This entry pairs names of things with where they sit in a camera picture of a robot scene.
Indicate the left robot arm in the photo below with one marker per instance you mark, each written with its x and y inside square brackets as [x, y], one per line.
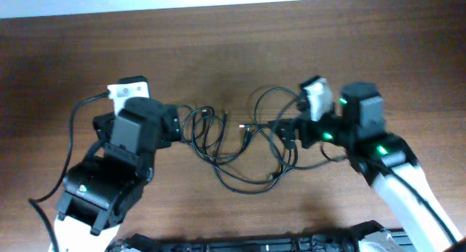
[101, 189]

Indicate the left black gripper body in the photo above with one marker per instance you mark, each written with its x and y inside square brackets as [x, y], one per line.
[174, 132]

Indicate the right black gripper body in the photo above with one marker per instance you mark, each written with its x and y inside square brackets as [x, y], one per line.
[315, 131]

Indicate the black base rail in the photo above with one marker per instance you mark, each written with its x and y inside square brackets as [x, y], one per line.
[324, 240]

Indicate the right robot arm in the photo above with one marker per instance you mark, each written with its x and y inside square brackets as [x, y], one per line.
[384, 159]

